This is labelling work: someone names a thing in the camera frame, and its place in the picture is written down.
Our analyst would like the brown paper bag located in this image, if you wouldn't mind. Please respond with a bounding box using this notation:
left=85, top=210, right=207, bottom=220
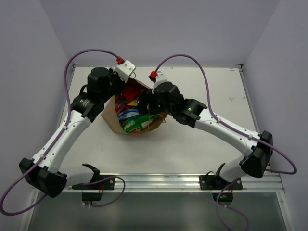
left=101, top=78, right=167, bottom=135

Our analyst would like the yellow M&M candy pack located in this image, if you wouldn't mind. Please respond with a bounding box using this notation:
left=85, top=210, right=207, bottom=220
left=127, top=98, right=140, bottom=107

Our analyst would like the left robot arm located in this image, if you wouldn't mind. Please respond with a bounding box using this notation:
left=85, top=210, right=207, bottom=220
left=19, top=67, right=129, bottom=198

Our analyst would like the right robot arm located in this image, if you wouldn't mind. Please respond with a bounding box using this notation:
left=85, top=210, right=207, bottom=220
left=140, top=81, right=273, bottom=189

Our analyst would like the red Doritos chip bag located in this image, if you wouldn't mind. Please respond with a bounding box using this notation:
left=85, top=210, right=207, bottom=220
left=122, top=86, right=141, bottom=103

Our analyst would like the green chip bag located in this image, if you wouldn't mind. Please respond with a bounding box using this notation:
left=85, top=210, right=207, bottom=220
left=122, top=114, right=158, bottom=133

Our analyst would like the red Skittles candy pack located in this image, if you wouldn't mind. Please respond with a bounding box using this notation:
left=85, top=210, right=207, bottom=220
left=115, top=95, right=128, bottom=115

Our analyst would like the blue white snack pack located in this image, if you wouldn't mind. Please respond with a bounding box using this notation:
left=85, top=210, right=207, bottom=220
left=118, top=109, right=141, bottom=121

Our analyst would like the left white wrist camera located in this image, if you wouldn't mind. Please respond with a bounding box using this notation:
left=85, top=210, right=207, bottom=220
left=114, top=58, right=136, bottom=82

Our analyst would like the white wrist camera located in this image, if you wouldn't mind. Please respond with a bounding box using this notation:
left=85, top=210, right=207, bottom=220
left=149, top=71, right=167, bottom=90
left=114, top=58, right=136, bottom=82

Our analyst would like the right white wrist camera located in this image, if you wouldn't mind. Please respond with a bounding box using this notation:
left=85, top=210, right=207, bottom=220
left=149, top=71, right=167, bottom=90

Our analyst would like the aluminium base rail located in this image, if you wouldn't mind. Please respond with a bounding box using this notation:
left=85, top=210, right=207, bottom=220
left=64, top=172, right=284, bottom=193

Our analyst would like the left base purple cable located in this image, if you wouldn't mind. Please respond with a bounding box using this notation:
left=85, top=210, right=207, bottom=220
left=83, top=176, right=127, bottom=208

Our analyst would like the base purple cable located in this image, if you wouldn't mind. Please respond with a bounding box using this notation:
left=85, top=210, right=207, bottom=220
left=83, top=176, right=127, bottom=208
left=216, top=185, right=250, bottom=231

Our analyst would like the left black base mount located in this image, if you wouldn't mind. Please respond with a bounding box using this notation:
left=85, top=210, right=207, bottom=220
left=72, top=175, right=115, bottom=205

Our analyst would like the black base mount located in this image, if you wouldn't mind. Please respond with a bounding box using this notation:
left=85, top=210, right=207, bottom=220
left=72, top=175, right=115, bottom=205
left=199, top=171, right=243, bottom=206

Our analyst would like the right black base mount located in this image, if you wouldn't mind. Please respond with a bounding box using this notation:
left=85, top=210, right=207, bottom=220
left=199, top=171, right=243, bottom=206

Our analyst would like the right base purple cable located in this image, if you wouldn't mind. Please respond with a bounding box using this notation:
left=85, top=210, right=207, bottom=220
left=216, top=185, right=250, bottom=231

